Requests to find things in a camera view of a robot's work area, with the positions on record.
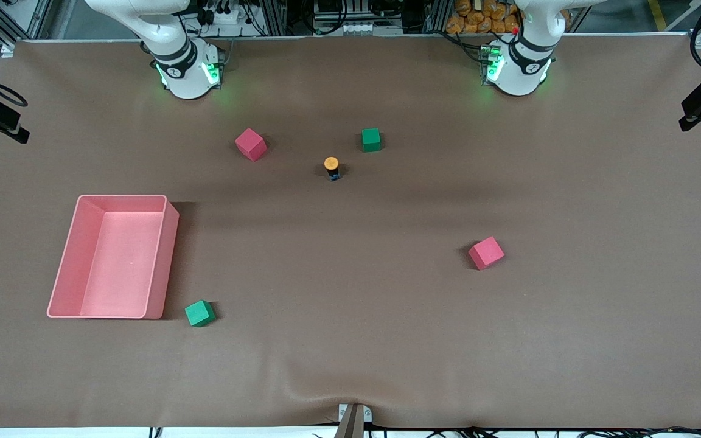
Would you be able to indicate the orange capped push button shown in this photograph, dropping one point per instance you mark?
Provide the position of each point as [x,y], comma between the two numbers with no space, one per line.
[331,163]

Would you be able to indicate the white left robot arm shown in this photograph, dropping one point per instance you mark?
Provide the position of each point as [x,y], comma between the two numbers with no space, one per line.
[518,76]

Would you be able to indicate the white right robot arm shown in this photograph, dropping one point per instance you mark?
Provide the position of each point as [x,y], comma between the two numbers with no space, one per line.
[189,79]

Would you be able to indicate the pink plastic tray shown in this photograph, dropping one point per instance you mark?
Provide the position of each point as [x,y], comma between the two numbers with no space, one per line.
[119,261]

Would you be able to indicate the bag of orange snacks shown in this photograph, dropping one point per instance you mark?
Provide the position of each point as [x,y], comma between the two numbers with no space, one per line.
[478,18]

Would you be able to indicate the pink foam cube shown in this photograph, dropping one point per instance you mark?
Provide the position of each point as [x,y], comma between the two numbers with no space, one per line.
[486,253]
[251,145]

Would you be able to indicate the white power strip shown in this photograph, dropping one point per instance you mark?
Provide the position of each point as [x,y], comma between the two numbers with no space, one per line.
[229,17]

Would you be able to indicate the green foam cube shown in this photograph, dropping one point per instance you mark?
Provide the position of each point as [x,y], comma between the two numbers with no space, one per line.
[199,313]
[371,140]

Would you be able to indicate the white terminal strip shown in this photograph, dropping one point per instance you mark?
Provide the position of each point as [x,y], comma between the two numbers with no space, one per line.
[369,28]

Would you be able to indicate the black electronics box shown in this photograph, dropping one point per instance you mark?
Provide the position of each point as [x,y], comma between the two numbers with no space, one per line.
[332,7]

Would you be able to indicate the aluminium frame post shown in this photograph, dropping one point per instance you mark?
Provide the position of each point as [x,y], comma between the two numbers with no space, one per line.
[438,15]
[273,15]

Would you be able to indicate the metal clamp bracket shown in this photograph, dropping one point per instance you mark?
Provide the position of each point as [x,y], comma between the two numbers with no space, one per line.
[353,420]

